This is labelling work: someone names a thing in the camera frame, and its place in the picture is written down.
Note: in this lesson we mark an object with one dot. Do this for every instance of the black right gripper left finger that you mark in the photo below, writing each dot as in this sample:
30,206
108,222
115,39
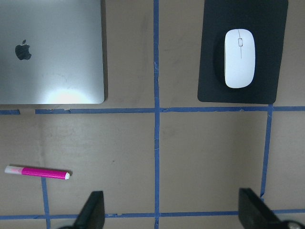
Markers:
92,215

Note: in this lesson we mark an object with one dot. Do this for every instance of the silver laptop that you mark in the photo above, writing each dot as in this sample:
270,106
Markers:
51,52

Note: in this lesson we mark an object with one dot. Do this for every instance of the white computer mouse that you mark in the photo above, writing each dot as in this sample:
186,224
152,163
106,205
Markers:
239,58

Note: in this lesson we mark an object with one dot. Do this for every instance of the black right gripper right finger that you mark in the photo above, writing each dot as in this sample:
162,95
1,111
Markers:
253,213

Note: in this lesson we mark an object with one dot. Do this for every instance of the black mousepad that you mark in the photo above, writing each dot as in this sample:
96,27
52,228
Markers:
266,20

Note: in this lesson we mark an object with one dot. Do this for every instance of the pink marker pen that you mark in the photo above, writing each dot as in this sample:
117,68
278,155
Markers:
36,172

